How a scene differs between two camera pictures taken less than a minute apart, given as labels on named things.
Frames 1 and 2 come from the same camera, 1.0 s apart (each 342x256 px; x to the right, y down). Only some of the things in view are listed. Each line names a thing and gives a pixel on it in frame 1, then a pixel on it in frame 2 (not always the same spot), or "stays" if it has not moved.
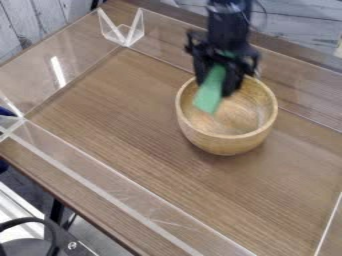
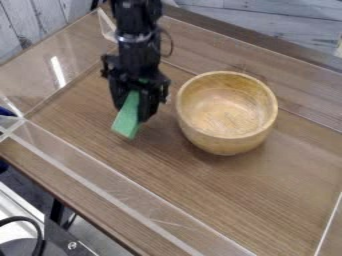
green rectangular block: (213, 84) to (128, 119)
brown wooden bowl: (236, 130) stays
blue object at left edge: (7, 112) stays
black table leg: (57, 212) stays
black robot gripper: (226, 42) to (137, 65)
